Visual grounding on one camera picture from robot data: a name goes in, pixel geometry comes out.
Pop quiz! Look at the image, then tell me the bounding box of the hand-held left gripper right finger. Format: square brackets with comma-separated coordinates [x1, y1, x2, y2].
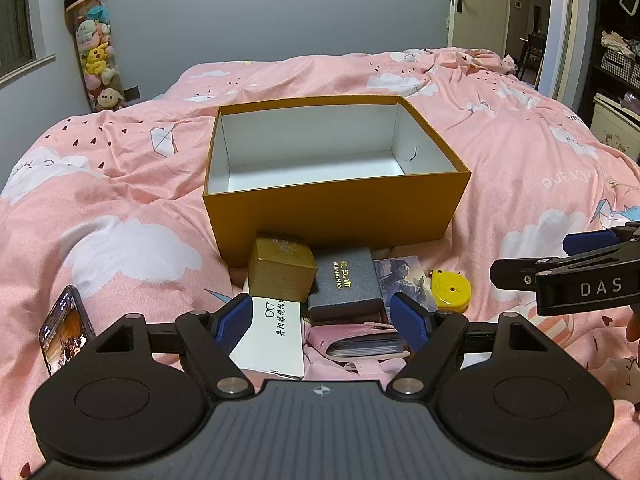
[388, 292, 548, 401]

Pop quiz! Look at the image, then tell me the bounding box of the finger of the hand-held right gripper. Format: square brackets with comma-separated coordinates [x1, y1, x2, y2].
[489, 240, 640, 292]
[562, 225, 640, 260]

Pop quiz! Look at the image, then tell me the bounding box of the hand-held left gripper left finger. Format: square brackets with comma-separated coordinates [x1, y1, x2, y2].
[93, 293, 255, 400]

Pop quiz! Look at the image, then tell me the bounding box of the illustrated card box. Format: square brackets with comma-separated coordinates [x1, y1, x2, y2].
[373, 255, 435, 327]

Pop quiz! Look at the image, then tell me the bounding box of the yellow tape measure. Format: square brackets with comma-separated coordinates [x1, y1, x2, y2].
[430, 268, 472, 310]

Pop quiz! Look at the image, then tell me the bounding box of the small gold box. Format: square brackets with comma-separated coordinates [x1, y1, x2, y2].
[248, 236, 319, 304]

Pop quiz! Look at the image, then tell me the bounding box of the grey textured box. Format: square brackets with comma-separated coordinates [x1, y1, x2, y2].
[307, 246, 385, 322]

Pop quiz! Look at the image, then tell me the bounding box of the pink card wallet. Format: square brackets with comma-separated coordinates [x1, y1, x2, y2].
[302, 317, 414, 384]

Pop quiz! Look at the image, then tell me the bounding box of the orange cardboard box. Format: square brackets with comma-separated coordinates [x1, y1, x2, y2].
[202, 94, 472, 267]

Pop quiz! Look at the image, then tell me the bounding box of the cream storage box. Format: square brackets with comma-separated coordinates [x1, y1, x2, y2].
[590, 92, 640, 162]

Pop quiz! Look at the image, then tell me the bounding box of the black smartphone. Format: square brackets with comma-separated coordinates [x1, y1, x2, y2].
[39, 285, 97, 379]

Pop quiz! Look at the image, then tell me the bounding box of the pink cloud-print bedsheet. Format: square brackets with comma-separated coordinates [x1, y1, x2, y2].
[0, 47, 640, 480]

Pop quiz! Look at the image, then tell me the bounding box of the checked storage basket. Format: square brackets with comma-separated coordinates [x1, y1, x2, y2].
[599, 47, 640, 89]

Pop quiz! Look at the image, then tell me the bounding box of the dark wooden chair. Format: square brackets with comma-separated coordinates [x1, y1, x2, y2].
[519, 32, 549, 79]

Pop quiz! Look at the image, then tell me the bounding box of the white door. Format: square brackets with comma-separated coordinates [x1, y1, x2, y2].
[447, 0, 516, 59]

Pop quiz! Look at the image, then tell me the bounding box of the dark window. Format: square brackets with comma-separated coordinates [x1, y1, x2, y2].
[0, 0, 39, 69]

